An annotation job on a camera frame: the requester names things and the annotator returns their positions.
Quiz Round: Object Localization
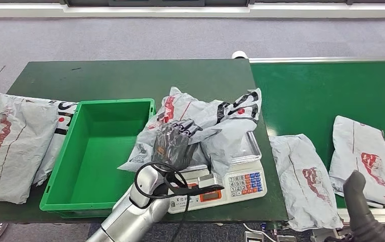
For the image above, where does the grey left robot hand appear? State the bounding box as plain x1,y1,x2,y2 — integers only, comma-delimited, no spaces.
152,119,203,171

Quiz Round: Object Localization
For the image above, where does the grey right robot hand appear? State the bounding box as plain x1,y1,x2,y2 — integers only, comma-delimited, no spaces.
325,170,385,242

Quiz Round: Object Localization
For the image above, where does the green conveyor belt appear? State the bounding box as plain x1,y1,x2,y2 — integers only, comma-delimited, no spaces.
249,57,385,231

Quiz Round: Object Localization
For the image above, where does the large grey parcel red print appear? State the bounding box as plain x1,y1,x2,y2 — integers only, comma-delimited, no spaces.
0,93,59,205

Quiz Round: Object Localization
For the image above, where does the green plastic crate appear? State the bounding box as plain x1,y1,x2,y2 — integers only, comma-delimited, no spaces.
39,98,156,218

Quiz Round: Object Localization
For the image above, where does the white scale with steel tray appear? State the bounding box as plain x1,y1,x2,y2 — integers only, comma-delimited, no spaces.
167,131,268,214

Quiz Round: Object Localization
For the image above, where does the white window sill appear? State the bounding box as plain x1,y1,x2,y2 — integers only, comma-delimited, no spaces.
0,3,385,19

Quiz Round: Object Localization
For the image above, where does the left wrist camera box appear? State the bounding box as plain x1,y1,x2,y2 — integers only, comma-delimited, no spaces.
165,172,226,198

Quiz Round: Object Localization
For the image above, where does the white cable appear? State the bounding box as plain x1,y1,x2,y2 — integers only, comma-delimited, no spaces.
243,223,277,242

